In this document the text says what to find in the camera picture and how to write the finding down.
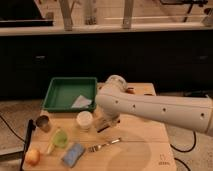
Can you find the yellow onion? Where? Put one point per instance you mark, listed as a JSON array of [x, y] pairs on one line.
[[32, 157]]

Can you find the white paper cup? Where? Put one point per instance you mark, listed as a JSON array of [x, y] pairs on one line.
[[84, 119]]

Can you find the small metal cup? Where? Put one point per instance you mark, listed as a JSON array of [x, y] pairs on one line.
[[43, 123]]

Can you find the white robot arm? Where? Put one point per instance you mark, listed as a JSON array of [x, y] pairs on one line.
[[194, 114]]

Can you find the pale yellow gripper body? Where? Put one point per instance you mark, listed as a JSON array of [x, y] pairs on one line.
[[109, 120]]

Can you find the silver metal fork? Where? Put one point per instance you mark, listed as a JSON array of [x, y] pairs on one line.
[[98, 147]]

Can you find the black clamp stand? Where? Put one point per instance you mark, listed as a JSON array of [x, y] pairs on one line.
[[14, 154]]

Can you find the dark chalkboard eraser block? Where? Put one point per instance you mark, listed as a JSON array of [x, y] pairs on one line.
[[102, 126]]

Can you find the green plastic scoop cup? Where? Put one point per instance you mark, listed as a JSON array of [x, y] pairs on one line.
[[59, 139]]

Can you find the orange bowl with beans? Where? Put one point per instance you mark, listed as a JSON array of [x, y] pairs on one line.
[[130, 90]]

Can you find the white folded paper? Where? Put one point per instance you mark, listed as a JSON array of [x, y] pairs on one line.
[[82, 102]]

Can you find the blue sponge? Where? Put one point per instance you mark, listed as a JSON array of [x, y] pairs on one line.
[[73, 154]]

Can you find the green plastic tray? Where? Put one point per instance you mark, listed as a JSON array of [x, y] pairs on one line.
[[63, 91]]

